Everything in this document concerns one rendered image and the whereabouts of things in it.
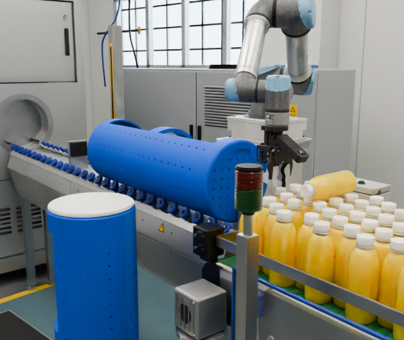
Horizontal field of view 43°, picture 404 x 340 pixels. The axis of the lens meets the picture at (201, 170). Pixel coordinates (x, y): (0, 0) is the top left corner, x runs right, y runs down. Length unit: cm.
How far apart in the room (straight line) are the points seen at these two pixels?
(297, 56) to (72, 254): 114
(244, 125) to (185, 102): 194
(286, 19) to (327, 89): 163
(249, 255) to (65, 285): 72
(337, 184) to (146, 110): 317
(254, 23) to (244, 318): 106
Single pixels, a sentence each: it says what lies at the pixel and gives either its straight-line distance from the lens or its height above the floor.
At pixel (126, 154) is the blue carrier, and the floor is 113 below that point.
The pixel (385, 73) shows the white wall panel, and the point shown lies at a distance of 455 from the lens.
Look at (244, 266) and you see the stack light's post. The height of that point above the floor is 103.
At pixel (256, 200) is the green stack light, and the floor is 119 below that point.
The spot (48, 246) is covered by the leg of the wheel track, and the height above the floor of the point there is 28.
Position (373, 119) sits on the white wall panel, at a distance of 461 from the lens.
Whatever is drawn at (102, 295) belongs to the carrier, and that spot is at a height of 77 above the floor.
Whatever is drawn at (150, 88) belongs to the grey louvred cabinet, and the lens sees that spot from 444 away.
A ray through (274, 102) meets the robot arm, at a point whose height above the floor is 137.
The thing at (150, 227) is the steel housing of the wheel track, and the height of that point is 86.
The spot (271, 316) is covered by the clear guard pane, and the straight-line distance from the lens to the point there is 132.
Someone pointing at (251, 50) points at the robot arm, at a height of 153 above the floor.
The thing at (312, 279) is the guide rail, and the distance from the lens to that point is 128.
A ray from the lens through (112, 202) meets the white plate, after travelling 169.
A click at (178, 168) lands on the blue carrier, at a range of 175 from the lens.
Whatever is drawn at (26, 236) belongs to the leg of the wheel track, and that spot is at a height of 38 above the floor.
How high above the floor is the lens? 148
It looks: 12 degrees down
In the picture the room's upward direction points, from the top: straight up
